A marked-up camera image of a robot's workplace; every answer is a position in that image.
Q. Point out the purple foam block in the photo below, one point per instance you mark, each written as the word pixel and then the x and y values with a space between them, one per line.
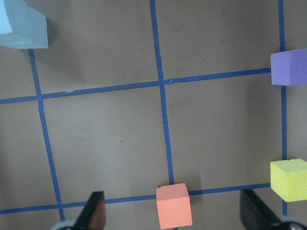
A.
pixel 289 68

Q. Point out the light blue foam block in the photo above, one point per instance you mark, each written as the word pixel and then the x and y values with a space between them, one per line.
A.
pixel 5 17
pixel 29 28

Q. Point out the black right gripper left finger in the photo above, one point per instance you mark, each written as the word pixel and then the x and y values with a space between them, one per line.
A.
pixel 93 215

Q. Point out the yellow foam block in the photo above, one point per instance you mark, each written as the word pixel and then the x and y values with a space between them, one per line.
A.
pixel 289 179

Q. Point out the orange foam block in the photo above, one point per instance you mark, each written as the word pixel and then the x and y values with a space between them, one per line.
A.
pixel 173 205

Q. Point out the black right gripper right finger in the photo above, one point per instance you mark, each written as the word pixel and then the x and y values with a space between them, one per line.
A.
pixel 255 214

